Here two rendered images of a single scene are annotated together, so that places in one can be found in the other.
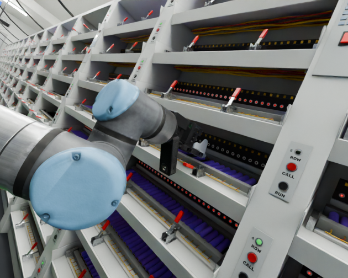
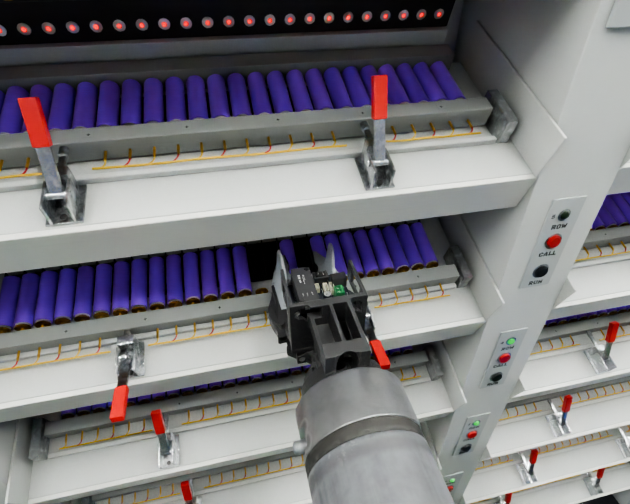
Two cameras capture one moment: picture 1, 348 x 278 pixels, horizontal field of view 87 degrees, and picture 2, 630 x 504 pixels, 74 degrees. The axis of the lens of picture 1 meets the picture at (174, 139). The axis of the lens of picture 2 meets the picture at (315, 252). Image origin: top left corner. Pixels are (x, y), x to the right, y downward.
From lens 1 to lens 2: 0.54 m
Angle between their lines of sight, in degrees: 64
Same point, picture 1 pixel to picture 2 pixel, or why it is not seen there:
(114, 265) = (263, 490)
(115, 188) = not seen: outside the picture
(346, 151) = (624, 179)
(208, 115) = (337, 212)
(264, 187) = (510, 285)
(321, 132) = (601, 164)
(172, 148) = not seen: hidden behind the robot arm
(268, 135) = (504, 199)
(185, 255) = not seen: hidden behind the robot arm
